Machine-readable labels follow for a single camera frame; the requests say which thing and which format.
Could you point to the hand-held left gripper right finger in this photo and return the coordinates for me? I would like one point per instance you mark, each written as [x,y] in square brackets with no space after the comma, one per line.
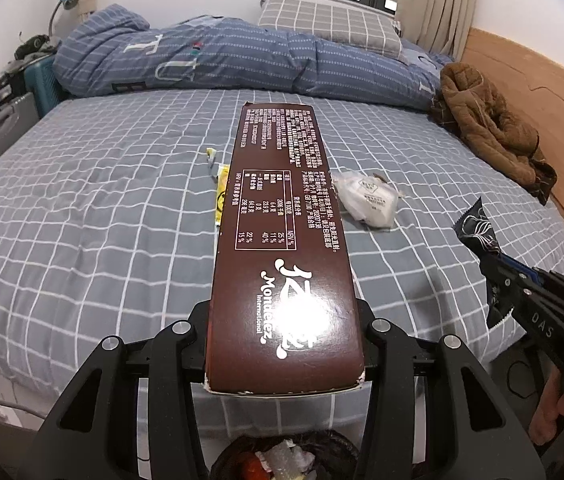
[377,340]

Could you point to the teal suitcase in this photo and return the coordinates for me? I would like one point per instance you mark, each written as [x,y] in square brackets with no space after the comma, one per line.
[42,80]

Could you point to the trash bin with black bag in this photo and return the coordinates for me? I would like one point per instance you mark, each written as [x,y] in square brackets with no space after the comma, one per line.
[327,445]

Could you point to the blue desk lamp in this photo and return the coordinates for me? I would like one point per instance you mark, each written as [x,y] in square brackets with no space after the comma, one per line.
[67,0]

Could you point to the bed with checked sheet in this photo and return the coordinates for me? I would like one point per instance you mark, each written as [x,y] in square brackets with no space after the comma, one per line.
[112,235]

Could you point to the blue checked quilt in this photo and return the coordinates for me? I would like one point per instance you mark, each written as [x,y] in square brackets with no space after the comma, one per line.
[262,60]

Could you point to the grey checked pillow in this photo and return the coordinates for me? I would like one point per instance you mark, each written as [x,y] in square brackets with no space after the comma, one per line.
[332,22]

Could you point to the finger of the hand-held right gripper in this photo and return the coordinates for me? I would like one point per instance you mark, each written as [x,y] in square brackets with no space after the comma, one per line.
[519,270]
[504,285]

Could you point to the yellow snack wrapper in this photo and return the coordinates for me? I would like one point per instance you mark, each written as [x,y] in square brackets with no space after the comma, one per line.
[222,190]

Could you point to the brown cardboard box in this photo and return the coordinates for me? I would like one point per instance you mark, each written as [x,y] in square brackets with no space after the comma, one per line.
[282,260]

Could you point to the red wrapper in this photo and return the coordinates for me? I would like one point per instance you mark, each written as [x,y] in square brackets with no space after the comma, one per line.
[252,467]

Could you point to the clear plastic wrap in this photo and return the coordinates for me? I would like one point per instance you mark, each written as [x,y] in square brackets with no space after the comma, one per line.
[287,460]

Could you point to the brown jacket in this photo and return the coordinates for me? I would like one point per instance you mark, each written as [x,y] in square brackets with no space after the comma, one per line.
[482,115]

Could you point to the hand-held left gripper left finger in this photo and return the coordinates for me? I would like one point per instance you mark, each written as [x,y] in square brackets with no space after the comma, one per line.
[197,332]

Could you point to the black snack wrapper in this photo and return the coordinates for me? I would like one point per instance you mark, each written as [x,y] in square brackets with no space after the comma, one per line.
[477,230]

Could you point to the wooden headboard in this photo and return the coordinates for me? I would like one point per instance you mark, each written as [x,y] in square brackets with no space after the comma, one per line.
[537,85]

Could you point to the white face mask package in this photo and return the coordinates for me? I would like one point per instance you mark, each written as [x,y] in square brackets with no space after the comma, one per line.
[367,200]

